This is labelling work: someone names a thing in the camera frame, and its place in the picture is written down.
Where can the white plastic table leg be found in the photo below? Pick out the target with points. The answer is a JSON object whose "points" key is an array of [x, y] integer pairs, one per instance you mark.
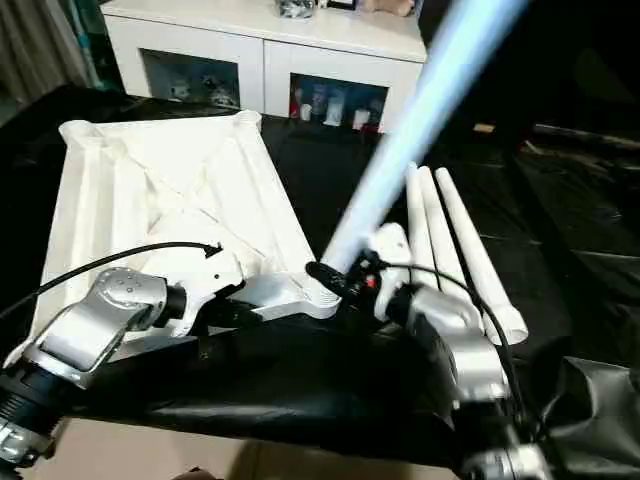
{"points": [[440, 235], [420, 110], [480, 260], [418, 220]]}

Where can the black work mat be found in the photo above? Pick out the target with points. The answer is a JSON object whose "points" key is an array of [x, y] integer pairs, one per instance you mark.
{"points": [[320, 380]]}

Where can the teal curtain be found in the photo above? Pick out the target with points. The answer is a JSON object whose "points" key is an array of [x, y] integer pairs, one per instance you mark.
{"points": [[85, 35]]}

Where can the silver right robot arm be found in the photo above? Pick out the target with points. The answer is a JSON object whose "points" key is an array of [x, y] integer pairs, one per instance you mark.
{"points": [[465, 360]]}

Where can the clear glass ornament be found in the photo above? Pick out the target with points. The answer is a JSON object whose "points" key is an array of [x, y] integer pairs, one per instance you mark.
{"points": [[297, 8]]}

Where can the grey curtain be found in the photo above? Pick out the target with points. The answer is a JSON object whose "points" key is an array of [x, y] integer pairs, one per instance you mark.
{"points": [[35, 45]]}

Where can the small tan tag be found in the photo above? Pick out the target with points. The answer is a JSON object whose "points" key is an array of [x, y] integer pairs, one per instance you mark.
{"points": [[484, 128]]}

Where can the white glass-door cabinet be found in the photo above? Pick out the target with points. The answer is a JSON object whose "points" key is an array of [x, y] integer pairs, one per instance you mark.
{"points": [[270, 50]]}

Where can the pink soft toy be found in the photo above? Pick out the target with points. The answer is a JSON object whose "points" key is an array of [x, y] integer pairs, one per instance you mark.
{"points": [[388, 6]]}

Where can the white plastic table top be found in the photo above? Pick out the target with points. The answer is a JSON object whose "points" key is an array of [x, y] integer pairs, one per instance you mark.
{"points": [[170, 200]]}

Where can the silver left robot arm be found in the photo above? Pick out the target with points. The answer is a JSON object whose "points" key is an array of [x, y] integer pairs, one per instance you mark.
{"points": [[90, 335]]}

